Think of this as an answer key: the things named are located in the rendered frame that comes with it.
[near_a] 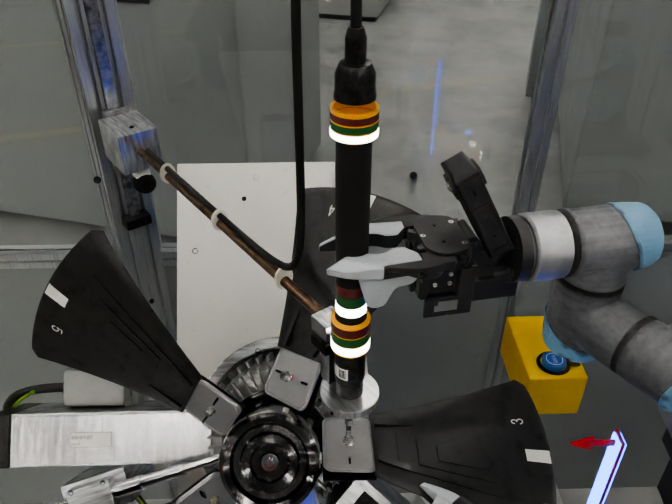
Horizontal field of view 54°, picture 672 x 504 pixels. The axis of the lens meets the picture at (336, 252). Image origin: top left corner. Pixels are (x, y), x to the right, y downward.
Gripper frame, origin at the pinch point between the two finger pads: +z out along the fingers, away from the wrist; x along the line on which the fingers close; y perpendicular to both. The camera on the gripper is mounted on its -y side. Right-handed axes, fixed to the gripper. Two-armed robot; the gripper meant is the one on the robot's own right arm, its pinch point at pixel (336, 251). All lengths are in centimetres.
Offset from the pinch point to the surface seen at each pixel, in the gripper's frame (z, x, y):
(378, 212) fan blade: -9.3, 17.3, 6.8
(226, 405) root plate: 12.6, 4.6, 24.7
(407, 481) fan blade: -7.7, -6.8, 29.8
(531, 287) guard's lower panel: -62, 61, 61
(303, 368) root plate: 2.6, 6.4, 22.0
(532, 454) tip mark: -24.8, -5.3, 31.1
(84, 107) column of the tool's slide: 32, 63, 8
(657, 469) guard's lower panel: -114, 52, 133
